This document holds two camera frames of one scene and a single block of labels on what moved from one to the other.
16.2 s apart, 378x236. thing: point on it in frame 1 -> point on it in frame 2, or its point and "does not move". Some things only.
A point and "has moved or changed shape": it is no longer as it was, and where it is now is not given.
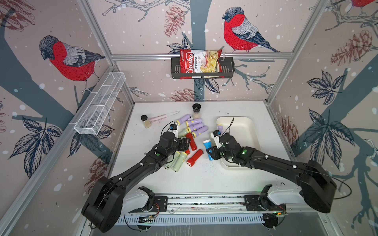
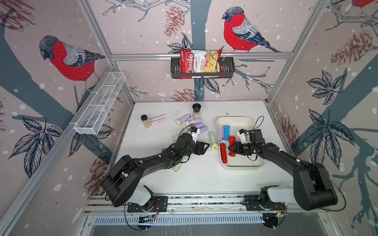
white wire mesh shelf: x=92 y=118 does not move
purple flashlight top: x=184 y=118 does not move
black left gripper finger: x=183 y=143 -> x=200 y=147
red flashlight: x=192 y=141 has moved or changed shape
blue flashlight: x=207 y=144 -> x=227 y=132
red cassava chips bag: x=197 y=61 does not move
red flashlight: x=191 y=161 has moved or changed shape
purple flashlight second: x=189 y=123 does not move
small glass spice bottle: x=146 y=122 does not move
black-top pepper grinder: x=196 y=110 does not move
